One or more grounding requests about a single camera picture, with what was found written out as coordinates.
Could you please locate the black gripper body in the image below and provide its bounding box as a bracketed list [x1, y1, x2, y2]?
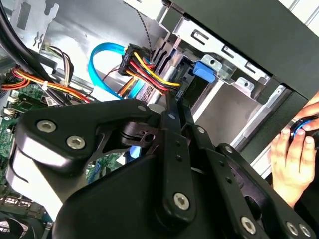
[51, 153, 250, 239]

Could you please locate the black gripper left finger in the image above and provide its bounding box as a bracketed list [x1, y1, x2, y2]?
[6, 91, 199, 227]

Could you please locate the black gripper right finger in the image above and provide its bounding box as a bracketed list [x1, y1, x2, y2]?
[176, 98, 318, 239]

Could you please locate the round black tool blue ring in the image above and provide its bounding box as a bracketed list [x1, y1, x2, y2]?
[290, 116, 319, 151]

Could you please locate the power wire with black plugs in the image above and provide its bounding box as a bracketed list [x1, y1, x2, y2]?
[118, 43, 190, 102]

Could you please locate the hard disk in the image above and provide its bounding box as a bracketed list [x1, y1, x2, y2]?
[154, 39, 216, 100]

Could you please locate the person's left hand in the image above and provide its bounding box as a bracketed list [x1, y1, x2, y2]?
[270, 128, 317, 208]

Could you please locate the person's right hand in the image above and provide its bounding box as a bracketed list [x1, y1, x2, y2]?
[301, 95, 319, 132]

